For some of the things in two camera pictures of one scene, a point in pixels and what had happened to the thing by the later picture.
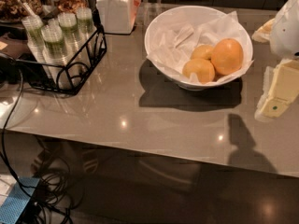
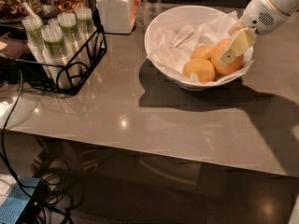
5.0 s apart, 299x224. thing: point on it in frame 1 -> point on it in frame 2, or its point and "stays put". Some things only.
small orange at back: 202,50 stays put
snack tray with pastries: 71,4 stays put
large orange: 226,56 stays put
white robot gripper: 286,32 -> 261,17
